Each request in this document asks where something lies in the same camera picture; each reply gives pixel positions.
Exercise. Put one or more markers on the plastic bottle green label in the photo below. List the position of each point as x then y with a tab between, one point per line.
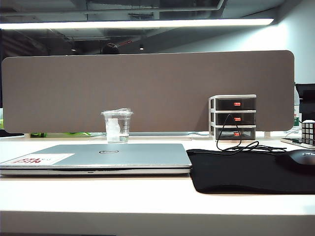
297	118

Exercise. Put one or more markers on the clear plastic lidded cup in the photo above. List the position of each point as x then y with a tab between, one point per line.
118	125

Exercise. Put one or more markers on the white divider bracket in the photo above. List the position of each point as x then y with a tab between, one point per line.
267	134

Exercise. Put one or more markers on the green object behind divider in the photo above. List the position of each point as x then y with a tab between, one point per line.
78	134

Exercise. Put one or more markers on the round pendant lamp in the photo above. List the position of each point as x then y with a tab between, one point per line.
73	48
141	47

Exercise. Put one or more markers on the long ceiling light strip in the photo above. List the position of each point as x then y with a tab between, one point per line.
123	24

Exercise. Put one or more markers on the brown desk divider panel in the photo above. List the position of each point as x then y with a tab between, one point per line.
147	91

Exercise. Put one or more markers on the black computer mouse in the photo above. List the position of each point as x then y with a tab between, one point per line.
300	159

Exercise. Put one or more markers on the black monitor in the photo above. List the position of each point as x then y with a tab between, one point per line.
307	103

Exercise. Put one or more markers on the white drawer organizer frame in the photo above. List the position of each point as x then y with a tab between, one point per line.
212	118

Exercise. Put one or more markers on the silver Dell laptop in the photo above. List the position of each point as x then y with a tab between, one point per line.
128	157

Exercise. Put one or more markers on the Rubik's cube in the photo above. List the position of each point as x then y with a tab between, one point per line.
308	132

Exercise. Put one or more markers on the person with dark hair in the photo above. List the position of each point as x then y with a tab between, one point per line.
110	48

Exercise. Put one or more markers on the dark translucent drawer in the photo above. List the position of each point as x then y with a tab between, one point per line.
247	134
247	119
224	104

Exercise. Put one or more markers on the black mouse pad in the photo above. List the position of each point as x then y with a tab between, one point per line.
233	172

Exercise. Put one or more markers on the white flat device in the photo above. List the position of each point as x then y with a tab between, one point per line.
290	141

